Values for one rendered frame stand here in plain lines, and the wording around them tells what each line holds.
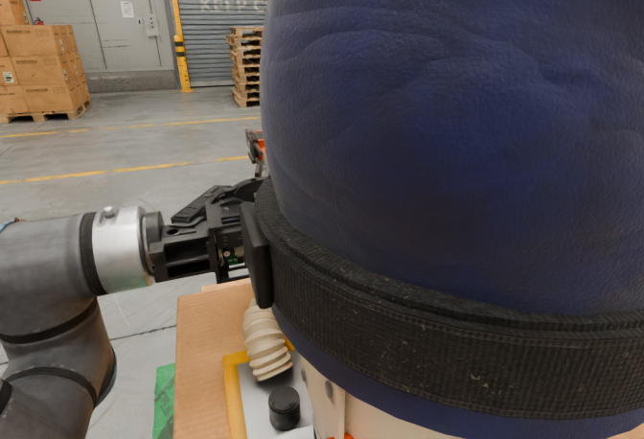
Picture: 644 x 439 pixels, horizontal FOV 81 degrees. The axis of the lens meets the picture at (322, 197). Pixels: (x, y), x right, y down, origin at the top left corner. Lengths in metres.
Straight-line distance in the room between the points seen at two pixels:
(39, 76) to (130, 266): 6.78
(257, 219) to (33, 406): 0.29
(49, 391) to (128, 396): 1.47
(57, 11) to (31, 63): 2.80
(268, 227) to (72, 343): 0.35
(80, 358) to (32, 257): 0.12
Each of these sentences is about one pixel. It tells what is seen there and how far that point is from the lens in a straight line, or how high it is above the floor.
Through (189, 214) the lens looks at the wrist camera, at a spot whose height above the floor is 1.19.
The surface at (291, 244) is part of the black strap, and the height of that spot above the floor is 1.31.
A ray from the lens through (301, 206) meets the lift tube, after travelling 0.15.
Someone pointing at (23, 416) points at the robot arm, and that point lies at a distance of 0.41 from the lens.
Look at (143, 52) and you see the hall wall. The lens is 9.57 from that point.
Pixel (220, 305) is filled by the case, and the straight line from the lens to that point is 0.56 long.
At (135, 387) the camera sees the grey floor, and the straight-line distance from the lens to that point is 1.93.
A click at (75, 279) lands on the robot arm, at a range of 0.44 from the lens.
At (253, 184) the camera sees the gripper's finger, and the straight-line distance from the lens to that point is 0.45.
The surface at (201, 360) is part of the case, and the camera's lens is 0.49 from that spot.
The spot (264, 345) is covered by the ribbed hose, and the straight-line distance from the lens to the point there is 0.40.
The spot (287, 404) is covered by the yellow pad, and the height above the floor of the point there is 1.09.
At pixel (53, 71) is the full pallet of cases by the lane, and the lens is 7.10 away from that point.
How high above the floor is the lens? 1.39
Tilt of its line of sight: 25 degrees down
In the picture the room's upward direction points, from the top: straight up
